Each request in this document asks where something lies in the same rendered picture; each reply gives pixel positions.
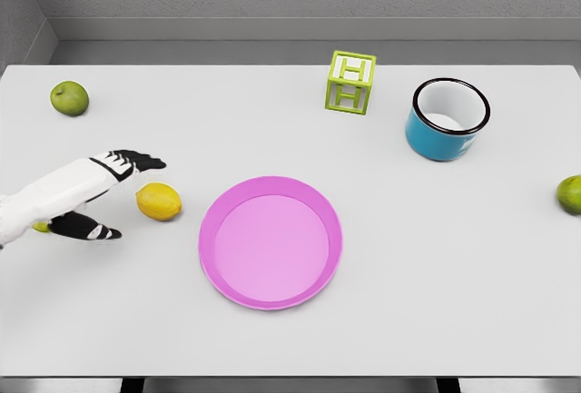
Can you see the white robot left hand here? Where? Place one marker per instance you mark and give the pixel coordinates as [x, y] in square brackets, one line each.
[68, 189]

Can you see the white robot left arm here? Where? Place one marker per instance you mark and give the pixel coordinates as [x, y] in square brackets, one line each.
[6, 220]

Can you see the yellow lemon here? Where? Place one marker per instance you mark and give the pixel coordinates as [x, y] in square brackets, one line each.
[158, 201]

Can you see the pink round plate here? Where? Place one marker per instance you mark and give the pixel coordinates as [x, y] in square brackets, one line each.
[271, 243]

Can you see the small green fruit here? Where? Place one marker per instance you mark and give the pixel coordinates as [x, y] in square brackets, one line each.
[41, 227]

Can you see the green apple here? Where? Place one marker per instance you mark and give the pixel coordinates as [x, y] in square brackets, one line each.
[69, 98]

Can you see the green letter block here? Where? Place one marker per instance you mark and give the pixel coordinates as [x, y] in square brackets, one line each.
[350, 82]

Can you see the blue enamel mug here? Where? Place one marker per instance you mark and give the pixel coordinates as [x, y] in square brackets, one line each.
[442, 123]

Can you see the green lime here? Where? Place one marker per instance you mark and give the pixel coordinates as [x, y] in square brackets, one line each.
[570, 195]

